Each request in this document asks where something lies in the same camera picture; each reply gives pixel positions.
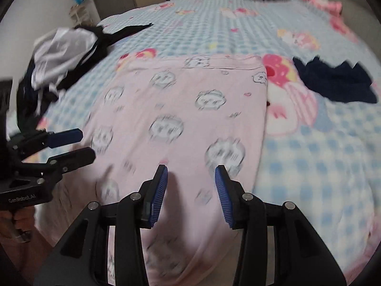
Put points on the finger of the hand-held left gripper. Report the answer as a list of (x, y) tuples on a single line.
[(80, 156), (65, 137)]

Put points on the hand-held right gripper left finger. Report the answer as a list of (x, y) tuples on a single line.
[(157, 196)]

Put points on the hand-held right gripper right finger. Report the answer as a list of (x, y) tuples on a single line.
[(223, 196)]

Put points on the pink printed pajama pants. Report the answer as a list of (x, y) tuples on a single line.
[(178, 110)]

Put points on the person's left hand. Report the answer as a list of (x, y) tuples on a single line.
[(6, 223)]

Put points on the white garment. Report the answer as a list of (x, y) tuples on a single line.
[(65, 47)]

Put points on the black garment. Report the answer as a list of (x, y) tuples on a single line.
[(95, 50)]

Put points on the blue checked cartoon blanket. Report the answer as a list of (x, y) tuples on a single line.
[(312, 169)]

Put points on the white shelf rack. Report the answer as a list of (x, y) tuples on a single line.
[(79, 15)]

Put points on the grey door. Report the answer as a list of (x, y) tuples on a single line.
[(110, 0)]

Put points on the navy garment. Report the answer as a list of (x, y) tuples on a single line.
[(333, 83)]

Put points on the pink white plush toy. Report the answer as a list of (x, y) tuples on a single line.
[(327, 4)]

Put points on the grey bed headboard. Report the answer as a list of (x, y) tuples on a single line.
[(357, 6)]

